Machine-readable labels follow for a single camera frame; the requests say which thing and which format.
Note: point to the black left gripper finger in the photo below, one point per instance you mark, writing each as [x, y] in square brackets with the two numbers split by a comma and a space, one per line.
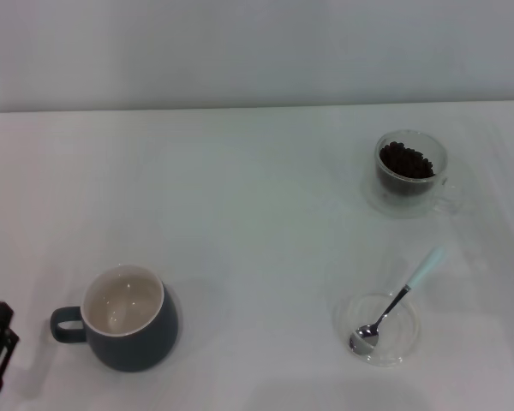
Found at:
[0, 342]

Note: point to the dark blue-grey ceramic mug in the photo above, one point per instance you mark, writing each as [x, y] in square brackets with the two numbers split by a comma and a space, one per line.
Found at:
[133, 342]

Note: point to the coffee bean pile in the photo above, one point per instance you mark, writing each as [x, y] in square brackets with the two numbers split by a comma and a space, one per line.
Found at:
[404, 162]

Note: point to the clear glass saucer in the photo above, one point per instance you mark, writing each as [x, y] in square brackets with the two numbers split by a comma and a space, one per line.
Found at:
[400, 338]
[407, 212]

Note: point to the double-wall glass cup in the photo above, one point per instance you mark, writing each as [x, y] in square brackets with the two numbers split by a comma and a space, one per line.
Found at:
[439, 158]

